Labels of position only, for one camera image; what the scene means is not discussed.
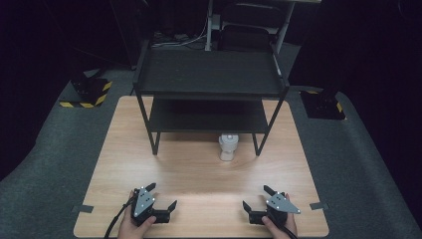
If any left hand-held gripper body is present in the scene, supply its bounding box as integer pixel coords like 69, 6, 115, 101
130, 186, 172, 228

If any bundle of floor cables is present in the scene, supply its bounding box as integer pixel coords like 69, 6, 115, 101
151, 18, 209, 49

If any white metal desk frame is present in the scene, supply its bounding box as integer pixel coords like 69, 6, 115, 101
204, 0, 322, 55

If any person's left hand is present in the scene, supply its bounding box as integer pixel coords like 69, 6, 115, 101
116, 190, 157, 239

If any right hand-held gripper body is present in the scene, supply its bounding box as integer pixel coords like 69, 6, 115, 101
249, 191, 302, 227

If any black folding chair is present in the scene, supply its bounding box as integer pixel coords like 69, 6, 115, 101
218, 2, 287, 53

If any person's right hand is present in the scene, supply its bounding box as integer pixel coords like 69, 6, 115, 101
261, 193, 299, 239

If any black two-tier shelf rack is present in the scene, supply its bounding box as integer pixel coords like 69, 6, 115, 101
131, 39, 291, 157

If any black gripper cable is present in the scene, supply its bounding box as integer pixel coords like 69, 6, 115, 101
269, 214, 299, 239
104, 194, 137, 239

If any black stand base striped tape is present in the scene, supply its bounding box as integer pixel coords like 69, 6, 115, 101
300, 89, 347, 120
59, 77, 113, 110

